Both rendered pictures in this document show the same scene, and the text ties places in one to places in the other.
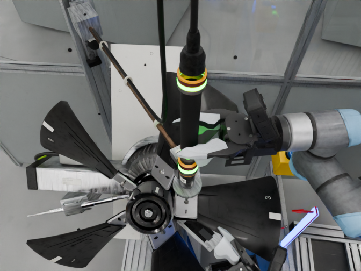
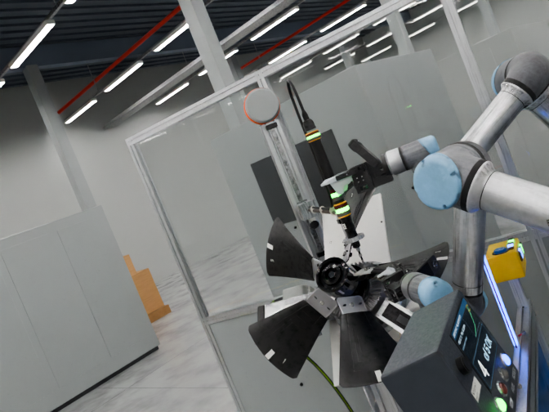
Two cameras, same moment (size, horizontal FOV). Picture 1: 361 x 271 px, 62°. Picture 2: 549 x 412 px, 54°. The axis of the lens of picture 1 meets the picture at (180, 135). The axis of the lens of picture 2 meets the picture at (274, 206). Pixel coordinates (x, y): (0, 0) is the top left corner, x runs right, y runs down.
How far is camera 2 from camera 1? 146 cm
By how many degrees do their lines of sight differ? 55
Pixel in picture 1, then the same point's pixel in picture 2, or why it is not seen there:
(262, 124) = (361, 152)
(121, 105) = (332, 253)
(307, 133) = (395, 152)
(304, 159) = not seen: hidden behind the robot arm
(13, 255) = not seen: outside the picture
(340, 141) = (419, 150)
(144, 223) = (328, 283)
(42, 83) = not seen: hidden behind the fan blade
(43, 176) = (270, 310)
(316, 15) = (505, 154)
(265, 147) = (381, 176)
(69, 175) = (287, 302)
